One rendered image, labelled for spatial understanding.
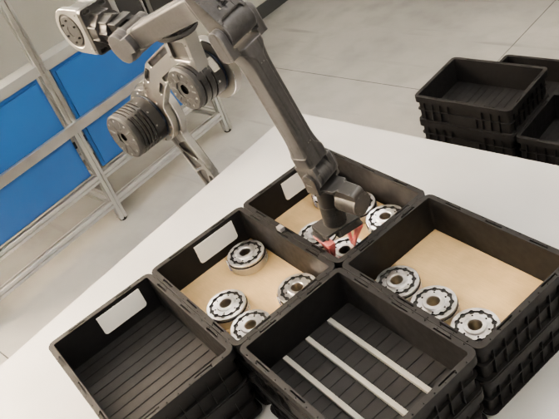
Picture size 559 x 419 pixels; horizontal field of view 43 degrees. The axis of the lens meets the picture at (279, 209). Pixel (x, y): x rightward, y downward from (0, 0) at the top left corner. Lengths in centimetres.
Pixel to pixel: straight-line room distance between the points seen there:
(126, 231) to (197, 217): 142
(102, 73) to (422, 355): 246
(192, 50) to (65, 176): 165
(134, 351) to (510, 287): 89
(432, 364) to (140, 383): 67
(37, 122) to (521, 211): 224
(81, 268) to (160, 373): 198
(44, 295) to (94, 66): 113
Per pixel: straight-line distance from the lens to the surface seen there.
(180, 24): 150
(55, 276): 368
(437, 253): 172
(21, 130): 340
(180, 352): 172
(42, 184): 350
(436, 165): 220
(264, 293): 175
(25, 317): 356
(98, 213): 369
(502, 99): 284
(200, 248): 184
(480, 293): 161
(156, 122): 252
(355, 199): 154
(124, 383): 173
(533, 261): 160
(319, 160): 153
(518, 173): 212
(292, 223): 192
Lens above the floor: 201
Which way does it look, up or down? 36 degrees down
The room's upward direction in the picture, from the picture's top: 21 degrees counter-clockwise
